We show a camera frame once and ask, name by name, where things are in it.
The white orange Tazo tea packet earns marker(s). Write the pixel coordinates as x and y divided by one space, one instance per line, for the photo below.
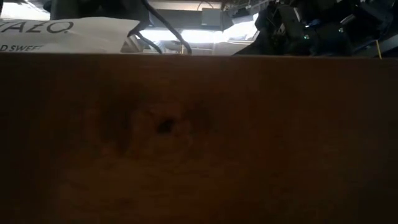
93 34

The yellow rod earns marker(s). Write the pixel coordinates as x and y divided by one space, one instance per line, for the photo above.
378 49

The grey ceiling box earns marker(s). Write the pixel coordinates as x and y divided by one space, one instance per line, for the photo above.
213 17

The wooden three-compartment organizer box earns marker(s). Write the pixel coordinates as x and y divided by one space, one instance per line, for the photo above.
199 140

